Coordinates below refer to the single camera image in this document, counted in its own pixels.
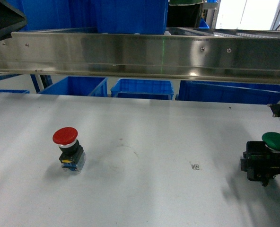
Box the small QR code sticker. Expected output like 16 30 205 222
189 161 202 171

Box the red mushroom push button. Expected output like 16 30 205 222
52 127 86 173

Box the blue bin upper centre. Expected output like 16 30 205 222
94 0 168 35

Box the blue bin lower centre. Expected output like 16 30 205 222
111 79 174 100

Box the stainless steel shelf rail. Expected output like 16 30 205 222
0 28 280 84

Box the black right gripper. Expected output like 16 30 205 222
240 140 280 187

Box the large blue bin upper left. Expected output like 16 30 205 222
8 0 97 31

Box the blue bin lower left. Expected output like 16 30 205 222
39 76 107 97

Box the blue bin lower right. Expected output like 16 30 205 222
176 80 280 105

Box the green mushroom push button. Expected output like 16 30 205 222
262 132 280 153

